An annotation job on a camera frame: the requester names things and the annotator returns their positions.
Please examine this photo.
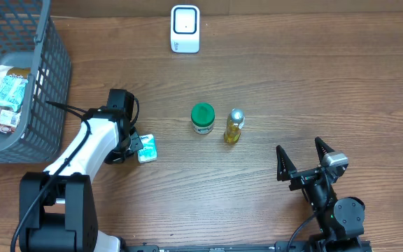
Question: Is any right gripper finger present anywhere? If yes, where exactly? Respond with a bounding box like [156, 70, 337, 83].
[276, 145, 297, 181]
[315, 136, 334, 164]

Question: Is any teal white tissue pack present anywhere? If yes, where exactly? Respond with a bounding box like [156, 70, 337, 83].
[137, 134, 157, 163]

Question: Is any yellow dish soap bottle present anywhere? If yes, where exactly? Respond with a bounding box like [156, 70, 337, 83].
[224, 108, 245, 144]

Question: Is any green lid jar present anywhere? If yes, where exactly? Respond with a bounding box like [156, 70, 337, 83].
[191, 103, 215, 134]

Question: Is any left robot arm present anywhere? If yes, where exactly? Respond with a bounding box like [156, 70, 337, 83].
[10, 89, 143, 251]

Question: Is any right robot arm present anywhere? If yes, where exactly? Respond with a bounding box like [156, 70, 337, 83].
[275, 137, 372, 252]

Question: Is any white barcode scanner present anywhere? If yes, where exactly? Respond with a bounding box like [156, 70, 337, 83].
[170, 4, 200, 54]

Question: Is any brown white snack wrapper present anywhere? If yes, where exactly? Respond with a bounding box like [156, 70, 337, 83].
[0, 65, 30, 134]

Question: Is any teal snack packet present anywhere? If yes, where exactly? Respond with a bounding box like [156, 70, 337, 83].
[0, 76, 28, 112]

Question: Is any grey plastic mesh basket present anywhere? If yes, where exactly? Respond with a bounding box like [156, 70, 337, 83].
[0, 1, 71, 163]

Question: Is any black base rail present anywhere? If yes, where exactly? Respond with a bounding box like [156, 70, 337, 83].
[61, 239, 373, 252]

